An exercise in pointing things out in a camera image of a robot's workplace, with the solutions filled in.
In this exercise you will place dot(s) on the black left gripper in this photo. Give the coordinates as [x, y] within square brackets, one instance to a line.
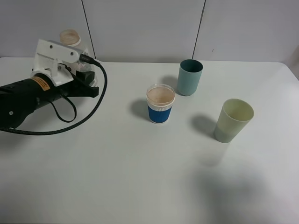
[82, 85]

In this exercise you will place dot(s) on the clear plastic drink bottle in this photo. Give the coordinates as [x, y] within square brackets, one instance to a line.
[71, 38]

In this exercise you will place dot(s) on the pale green plastic cup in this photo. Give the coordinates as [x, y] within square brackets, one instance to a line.
[234, 116]

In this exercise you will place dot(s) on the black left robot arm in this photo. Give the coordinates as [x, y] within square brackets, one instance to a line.
[22, 98]

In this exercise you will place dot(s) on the blue sleeved paper cup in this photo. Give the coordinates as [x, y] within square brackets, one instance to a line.
[160, 98]

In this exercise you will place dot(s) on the teal plastic cup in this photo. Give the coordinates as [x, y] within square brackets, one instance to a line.
[189, 75]

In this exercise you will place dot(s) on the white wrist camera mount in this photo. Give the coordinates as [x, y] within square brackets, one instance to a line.
[49, 59]

